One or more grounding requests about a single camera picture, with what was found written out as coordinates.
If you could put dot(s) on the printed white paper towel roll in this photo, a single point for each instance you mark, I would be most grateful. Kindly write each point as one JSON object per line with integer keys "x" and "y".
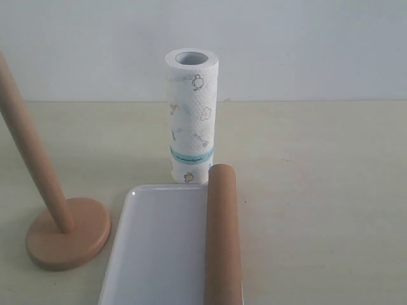
{"x": 192, "y": 78}

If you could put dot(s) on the brown cardboard tube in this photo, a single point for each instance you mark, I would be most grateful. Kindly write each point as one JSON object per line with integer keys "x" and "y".
{"x": 223, "y": 271}

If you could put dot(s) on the wooden paper towel holder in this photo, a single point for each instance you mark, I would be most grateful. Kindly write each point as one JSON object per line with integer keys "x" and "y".
{"x": 70, "y": 232}

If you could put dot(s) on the white rectangular plastic tray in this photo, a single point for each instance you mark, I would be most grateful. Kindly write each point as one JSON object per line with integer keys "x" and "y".
{"x": 158, "y": 254}

